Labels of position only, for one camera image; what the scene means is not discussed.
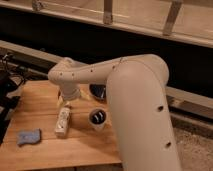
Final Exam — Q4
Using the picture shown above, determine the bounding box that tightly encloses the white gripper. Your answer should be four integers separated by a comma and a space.
59, 83, 81, 101

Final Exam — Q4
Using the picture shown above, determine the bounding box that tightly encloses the white cup dark inside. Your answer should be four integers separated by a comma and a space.
88, 108, 106, 131

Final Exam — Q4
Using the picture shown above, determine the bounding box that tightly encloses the white bottle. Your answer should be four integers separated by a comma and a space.
54, 103, 71, 138

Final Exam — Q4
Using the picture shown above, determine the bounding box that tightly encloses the wooden board table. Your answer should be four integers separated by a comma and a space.
0, 81, 120, 171

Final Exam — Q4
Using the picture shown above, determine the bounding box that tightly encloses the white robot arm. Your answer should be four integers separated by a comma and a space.
48, 54, 182, 171

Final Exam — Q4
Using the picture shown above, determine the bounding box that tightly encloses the black equipment with cables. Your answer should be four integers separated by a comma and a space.
0, 53, 25, 145

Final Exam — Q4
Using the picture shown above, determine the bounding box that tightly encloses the metal rail frame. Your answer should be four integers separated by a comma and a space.
0, 0, 213, 48

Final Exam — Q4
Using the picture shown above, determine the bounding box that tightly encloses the black bowl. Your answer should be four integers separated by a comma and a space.
89, 84, 106, 100

